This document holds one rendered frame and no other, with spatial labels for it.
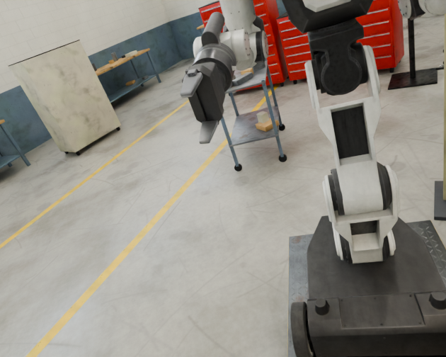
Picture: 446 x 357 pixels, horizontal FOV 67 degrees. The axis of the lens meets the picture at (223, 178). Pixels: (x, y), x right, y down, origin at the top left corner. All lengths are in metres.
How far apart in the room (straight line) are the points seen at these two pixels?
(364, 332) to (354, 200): 0.46
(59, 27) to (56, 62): 3.01
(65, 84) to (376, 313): 5.55
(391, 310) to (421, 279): 0.19
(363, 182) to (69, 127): 5.44
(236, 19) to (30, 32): 7.74
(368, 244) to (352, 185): 0.33
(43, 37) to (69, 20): 0.85
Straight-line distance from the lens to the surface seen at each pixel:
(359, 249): 1.27
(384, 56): 5.07
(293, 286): 1.65
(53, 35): 8.89
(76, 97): 6.15
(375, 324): 1.27
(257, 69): 3.51
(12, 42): 8.37
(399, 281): 1.41
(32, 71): 5.94
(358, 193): 1.01
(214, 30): 0.76
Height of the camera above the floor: 1.63
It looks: 28 degrees down
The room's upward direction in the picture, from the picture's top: 20 degrees counter-clockwise
